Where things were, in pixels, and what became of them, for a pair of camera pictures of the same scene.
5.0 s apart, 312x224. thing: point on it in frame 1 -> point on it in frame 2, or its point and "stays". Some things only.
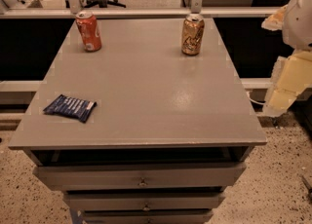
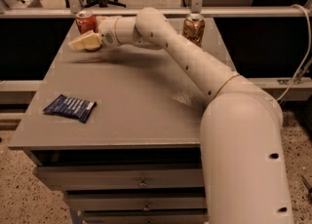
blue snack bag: (68, 106) stays
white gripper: (298, 19) -> (107, 30)
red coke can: (90, 30) stays
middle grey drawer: (144, 201) stays
